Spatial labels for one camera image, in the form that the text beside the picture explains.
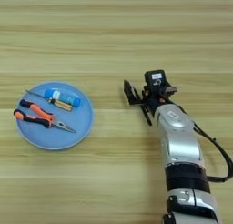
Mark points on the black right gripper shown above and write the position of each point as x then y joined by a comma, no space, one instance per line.
156,98

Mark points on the thin black pen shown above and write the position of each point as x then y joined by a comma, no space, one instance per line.
147,115

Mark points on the orange and black pliers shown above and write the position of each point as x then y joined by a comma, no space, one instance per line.
39,115

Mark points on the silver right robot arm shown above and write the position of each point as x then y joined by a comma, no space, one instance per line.
182,142

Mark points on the black box with white label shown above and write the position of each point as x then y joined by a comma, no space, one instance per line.
155,78

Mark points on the round blue plate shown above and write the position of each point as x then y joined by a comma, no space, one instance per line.
72,124

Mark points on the blue glue stick tube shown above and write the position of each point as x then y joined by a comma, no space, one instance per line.
65,98

